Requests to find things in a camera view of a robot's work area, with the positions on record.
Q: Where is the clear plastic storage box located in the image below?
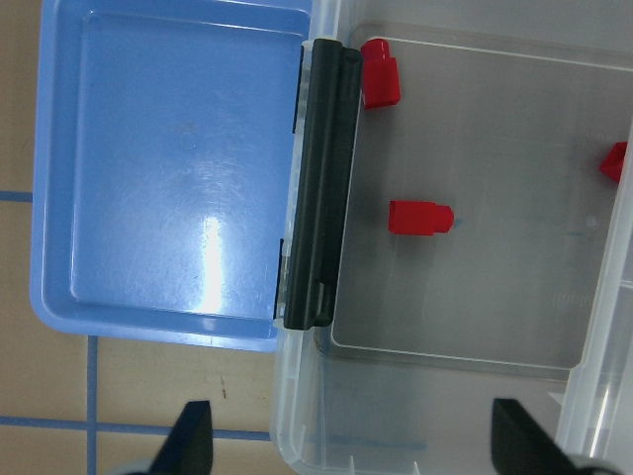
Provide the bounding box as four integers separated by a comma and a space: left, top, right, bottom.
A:
270, 1, 632, 474

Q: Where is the red block in box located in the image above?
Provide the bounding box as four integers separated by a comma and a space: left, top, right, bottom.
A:
361, 38, 401, 110
599, 142, 628, 183

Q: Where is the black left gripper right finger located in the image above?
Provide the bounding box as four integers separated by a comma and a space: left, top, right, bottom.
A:
492, 398, 593, 475

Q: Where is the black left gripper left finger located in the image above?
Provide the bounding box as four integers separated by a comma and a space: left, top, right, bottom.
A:
147, 400, 214, 475

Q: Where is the blue plastic tray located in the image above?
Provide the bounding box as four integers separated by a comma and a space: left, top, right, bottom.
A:
30, 1, 313, 352

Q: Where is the black box latch handle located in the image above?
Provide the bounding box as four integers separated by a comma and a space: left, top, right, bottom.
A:
277, 39, 363, 331

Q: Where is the red block with peg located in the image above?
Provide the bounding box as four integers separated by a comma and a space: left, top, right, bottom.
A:
388, 200, 455, 237

